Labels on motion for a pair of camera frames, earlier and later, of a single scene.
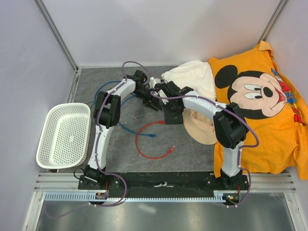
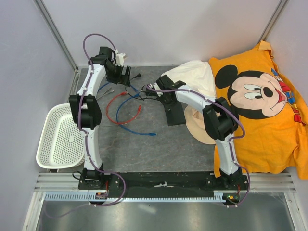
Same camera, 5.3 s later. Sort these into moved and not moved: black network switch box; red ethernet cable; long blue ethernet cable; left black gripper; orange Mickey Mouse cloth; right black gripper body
Moved: left black gripper; red ethernet cable
Not moved: black network switch box; long blue ethernet cable; right black gripper body; orange Mickey Mouse cloth
